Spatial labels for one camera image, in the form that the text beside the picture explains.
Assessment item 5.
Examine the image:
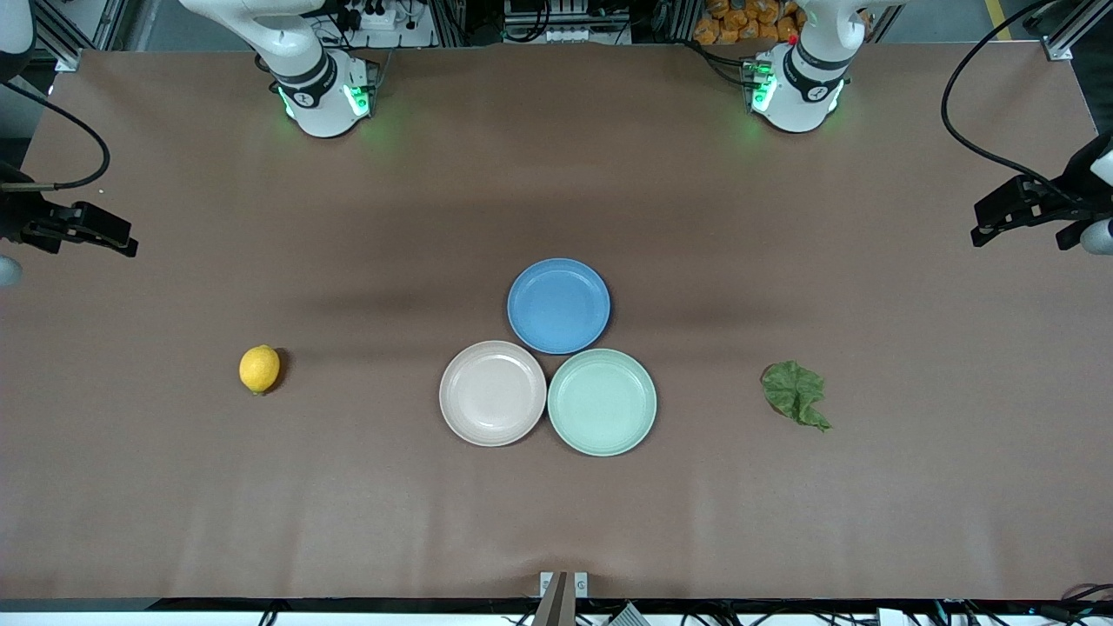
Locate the black equipment rack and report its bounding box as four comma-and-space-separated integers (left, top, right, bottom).
502, 0, 631, 27

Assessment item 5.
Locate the aluminium frame post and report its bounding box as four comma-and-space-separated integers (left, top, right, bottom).
658, 0, 703, 44
430, 0, 475, 49

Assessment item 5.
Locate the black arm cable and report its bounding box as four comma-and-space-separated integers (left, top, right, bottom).
942, 0, 1079, 205
0, 80, 112, 190

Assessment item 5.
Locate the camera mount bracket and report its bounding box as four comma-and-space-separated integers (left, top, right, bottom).
532, 571, 590, 626

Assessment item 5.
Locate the blue round plate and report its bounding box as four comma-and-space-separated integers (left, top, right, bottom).
507, 257, 611, 356

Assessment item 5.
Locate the pale green round plate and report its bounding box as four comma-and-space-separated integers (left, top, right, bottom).
547, 348, 658, 457

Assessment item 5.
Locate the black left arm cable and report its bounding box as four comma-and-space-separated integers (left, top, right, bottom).
942, 0, 1079, 205

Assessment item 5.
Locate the green lettuce leaf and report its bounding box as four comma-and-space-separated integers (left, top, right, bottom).
761, 361, 833, 433

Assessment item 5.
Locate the yellow lemon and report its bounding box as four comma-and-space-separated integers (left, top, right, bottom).
239, 344, 282, 396

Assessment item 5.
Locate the orange fruit pile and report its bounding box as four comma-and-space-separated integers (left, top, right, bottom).
693, 0, 805, 46

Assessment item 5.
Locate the aluminium frame extrusion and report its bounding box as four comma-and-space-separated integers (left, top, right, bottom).
1022, 0, 1113, 62
30, 0, 131, 72

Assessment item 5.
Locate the beige round plate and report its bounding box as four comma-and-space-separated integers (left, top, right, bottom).
439, 340, 548, 448

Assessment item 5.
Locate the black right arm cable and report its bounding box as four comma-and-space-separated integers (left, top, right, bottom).
0, 80, 112, 190

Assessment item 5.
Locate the white power strip board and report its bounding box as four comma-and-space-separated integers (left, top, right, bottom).
335, 0, 436, 49

